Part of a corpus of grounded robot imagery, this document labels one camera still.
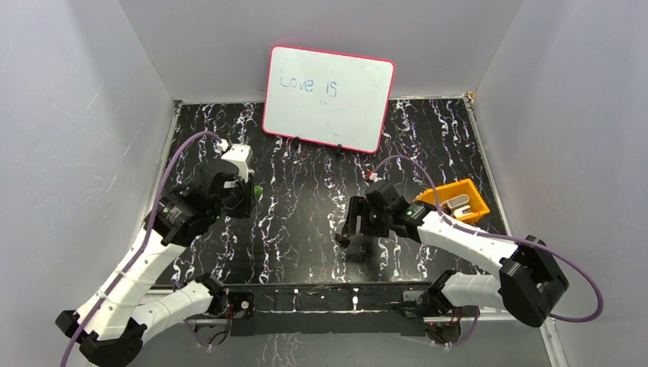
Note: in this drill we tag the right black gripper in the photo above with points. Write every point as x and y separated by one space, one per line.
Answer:
360 206

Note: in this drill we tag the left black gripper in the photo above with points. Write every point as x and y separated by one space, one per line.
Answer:
244 201

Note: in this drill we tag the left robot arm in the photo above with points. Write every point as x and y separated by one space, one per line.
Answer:
113 325

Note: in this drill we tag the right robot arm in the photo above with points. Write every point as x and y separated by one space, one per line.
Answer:
520 278

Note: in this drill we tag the white part in bin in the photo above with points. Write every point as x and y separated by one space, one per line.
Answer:
457 206

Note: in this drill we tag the pink framed whiteboard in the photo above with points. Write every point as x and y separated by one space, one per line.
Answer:
328 98

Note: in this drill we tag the orange parts bin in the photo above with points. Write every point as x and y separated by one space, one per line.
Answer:
440 194

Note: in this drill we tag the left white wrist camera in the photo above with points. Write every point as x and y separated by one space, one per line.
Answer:
240 156

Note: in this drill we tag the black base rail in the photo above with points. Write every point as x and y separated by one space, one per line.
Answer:
342 308

